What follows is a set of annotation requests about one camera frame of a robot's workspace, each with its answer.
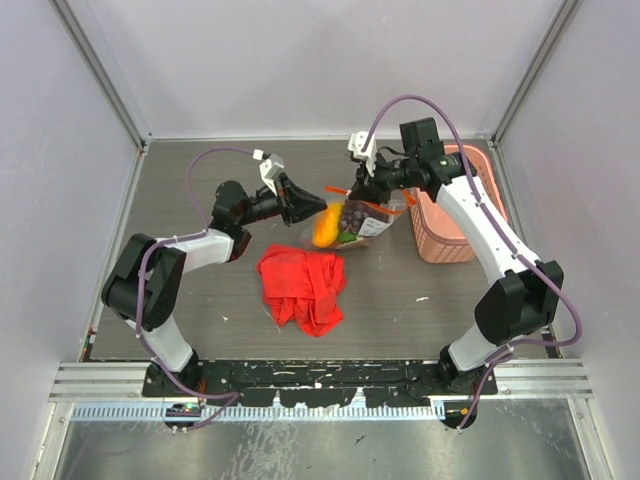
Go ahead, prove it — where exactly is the pink plastic basket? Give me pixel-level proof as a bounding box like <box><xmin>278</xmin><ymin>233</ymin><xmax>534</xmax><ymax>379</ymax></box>
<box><xmin>409</xmin><ymin>144</ymin><xmax>509</xmax><ymax>264</ymax></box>

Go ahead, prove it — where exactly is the slotted cable duct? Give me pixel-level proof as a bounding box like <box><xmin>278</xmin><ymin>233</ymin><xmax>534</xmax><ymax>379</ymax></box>
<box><xmin>70</xmin><ymin>402</ymin><xmax>445</xmax><ymax>422</ymax></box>

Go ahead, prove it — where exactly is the green custard apple toy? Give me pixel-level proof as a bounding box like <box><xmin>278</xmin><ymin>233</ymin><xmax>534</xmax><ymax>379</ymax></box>
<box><xmin>337</xmin><ymin>231</ymin><xmax>359</xmax><ymax>245</ymax></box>

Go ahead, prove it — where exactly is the orange mango toy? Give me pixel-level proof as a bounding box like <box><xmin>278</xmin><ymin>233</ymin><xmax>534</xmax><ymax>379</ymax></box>
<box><xmin>312</xmin><ymin>202</ymin><xmax>344</xmax><ymax>248</ymax></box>

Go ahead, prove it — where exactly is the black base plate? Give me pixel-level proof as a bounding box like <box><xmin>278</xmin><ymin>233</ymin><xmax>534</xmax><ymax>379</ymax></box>
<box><xmin>142</xmin><ymin>358</ymin><xmax>499</xmax><ymax>407</ymax></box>

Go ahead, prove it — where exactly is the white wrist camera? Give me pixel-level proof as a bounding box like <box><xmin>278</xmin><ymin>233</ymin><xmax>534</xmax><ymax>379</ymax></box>
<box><xmin>347</xmin><ymin>131</ymin><xmax>376</xmax><ymax>176</ymax></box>
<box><xmin>252</xmin><ymin>149</ymin><xmax>284</xmax><ymax>195</ymax></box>

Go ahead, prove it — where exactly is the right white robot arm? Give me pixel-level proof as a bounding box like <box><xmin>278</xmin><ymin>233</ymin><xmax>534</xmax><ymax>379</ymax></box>
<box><xmin>347</xmin><ymin>118</ymin><xmax>564</xmax><ymax>394</ymax></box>

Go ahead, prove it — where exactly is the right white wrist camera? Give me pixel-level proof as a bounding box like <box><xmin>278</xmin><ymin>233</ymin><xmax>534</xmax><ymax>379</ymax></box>
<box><xmin>347</xmin><ymin>131</ymin><xmax>376</xmax><ymax>176</ymax></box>

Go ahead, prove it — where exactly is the clear zip bag orange zipper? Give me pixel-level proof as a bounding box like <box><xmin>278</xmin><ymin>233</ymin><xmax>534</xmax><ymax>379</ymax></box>
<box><xmin>300</xmin><ymin>186</ymin><xmax>417</xmax><ymax>250</ymax></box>

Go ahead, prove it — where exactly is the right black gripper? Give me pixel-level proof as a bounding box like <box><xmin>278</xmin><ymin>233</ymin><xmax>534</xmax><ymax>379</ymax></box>
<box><xmin>350</xmin><ymin>149</ymin><xmax>418</xmax><ymax>205</ymax></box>

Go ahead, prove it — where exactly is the red crumpled cloth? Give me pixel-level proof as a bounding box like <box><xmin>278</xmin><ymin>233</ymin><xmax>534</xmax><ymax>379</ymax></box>
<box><xmin>256</xmin><ymin>245</ymin><xmax>347</xmax><ymax>337</ymax></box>

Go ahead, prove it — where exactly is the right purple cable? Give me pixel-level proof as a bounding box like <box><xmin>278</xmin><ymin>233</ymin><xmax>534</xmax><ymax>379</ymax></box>
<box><xmin>362</xmin><ymin>95</ymin><xmax>584</xmax><ymax>434</ymax></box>

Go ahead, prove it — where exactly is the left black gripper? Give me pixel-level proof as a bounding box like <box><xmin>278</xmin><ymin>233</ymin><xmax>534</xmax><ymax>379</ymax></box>
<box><xmin>237</xmin><ymin>172</ymin><xmax>326</xmax><ymax>226</ymax></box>

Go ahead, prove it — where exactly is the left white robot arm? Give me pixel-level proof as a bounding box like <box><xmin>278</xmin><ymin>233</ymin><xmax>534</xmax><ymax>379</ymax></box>
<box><xmin>101</xmin><ymin>173</ymin><xmax>327</xmax><ymax>398</ymax></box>

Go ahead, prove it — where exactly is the dark purple grapes toy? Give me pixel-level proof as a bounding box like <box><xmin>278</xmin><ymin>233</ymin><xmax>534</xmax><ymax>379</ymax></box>
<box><xmin>339</xmin><ymin>200</ymin><xmax>367</xmax><ymax>234</ymax></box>

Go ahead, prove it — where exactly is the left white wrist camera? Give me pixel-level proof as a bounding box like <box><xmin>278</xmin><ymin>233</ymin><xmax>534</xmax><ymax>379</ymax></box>
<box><xmin>252</xmin><ymin>149</ymin><xmax>284</xmax><ymax>195</ymax></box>

